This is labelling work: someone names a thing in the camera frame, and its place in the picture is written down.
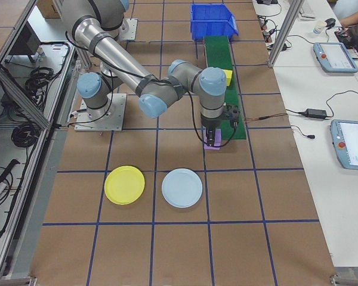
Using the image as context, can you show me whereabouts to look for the black cable coil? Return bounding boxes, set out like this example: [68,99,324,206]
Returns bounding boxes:
[24,67,63,98]
[11,121,42,149]

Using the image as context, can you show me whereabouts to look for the brown cardboard box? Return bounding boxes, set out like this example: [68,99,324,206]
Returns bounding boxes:
[36,0,63,20]

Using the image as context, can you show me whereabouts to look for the green conveyor belt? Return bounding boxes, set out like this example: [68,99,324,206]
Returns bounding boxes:
[202,35,247,141]

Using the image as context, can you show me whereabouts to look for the white square base plate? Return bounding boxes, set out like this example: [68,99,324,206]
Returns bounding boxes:
[121,17,139,42]
[73,92,128,132]

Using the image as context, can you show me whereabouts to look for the blue plastic bin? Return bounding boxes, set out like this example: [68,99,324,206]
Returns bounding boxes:
[190,3,240,42]

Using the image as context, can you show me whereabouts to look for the aluminium profile post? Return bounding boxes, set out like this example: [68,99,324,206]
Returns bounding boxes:
[267,0,305,69]

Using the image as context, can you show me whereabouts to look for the metal bar frame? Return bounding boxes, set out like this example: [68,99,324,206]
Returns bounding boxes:
[0,0,92,279]

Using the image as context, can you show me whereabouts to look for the white side desk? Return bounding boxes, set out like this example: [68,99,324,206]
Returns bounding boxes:
[252,0,358,269]

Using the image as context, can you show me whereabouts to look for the yellow plate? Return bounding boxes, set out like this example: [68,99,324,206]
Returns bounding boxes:
[103,165,146,206]

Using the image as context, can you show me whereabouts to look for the black tool handle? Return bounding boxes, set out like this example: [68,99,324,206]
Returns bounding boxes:
[0,159,21,184]

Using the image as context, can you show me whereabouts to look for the person forearm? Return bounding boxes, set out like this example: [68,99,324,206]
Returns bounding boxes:
[340,8,358,27]

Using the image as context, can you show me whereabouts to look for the yellow block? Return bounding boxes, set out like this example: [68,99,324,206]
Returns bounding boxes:
[220,69,234,88]

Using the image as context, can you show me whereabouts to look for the white keyboard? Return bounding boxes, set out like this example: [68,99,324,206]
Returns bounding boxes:
[298,0,316,20]

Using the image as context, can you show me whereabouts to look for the purple block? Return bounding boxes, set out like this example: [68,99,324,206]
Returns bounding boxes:
[203,128,223,150]

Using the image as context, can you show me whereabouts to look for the black cable with plug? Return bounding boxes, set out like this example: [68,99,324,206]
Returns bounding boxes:
[289,124,316,141]

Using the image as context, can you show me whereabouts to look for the black electronics box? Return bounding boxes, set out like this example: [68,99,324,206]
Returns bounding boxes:
[6,20,42,64]

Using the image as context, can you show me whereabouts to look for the red orange wires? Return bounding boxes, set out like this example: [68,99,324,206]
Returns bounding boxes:
[243,113,289,123]

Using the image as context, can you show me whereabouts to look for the aluminium corner bar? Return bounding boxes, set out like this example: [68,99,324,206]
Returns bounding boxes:
[0,276,37,286]
[329,266,358,286]

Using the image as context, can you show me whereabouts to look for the black adapter cable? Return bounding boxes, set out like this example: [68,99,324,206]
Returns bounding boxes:
[325,91,358,120]

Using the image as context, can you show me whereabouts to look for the light blue plate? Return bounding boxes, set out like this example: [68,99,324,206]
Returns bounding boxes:
[161,167,203,209]

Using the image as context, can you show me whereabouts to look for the light blue teach pendant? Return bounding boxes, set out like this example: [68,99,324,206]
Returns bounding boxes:
[329,119,358,172]
[312,42,358,73]

